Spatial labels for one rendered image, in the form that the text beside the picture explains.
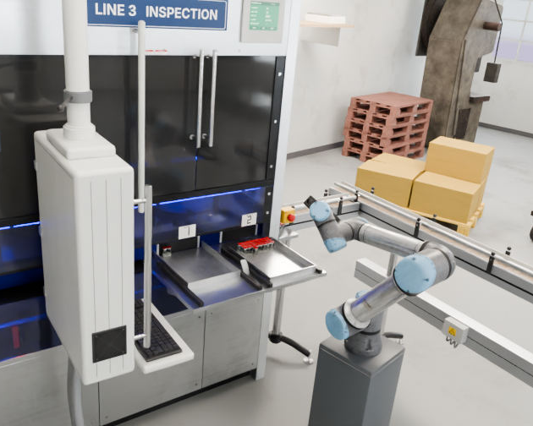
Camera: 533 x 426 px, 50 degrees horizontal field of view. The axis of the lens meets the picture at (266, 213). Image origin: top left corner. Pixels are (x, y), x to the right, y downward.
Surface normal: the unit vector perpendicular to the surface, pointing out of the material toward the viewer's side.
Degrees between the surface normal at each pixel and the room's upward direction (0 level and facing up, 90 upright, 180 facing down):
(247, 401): 0
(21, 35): 90
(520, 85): 90
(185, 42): 90
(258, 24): 90
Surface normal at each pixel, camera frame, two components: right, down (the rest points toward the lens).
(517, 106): -0.68, 0.22
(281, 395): 0.08, -0.92
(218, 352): 0.58, 0.35
